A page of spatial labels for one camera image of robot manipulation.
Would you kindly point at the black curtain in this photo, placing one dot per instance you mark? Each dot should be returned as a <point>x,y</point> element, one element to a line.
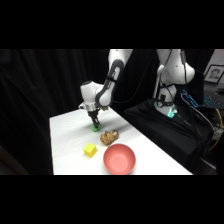
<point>40,100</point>

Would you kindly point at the blue-lit keyboard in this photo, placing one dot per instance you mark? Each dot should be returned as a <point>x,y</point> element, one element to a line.
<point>200,100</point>

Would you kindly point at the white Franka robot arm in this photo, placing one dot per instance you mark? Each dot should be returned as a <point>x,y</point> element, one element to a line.
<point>106,91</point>

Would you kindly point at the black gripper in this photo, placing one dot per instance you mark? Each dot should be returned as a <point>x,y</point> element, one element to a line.
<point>93,115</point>

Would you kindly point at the pink bowl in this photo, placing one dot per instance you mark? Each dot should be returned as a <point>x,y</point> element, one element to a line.
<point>119,159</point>

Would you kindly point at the black cloth-covered stand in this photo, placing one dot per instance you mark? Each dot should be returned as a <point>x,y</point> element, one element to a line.
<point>160,130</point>

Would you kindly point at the green triangle block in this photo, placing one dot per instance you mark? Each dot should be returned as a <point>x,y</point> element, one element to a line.
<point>96,128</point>

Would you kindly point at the yellow cube block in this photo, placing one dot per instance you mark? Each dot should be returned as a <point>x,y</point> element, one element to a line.
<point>90,150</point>

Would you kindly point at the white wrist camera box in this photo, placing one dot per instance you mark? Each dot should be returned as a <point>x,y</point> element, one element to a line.
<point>83,106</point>

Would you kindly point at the small green light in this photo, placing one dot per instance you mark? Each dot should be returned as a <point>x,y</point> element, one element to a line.
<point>171,113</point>

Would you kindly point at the brown lumpy toy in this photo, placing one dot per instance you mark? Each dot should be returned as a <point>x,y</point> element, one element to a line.
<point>109,137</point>

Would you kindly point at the tan wrist mount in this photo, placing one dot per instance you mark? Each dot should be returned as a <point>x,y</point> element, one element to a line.
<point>104,108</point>

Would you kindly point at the framed portrait picture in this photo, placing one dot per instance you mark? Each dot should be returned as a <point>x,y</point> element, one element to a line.
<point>214,73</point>

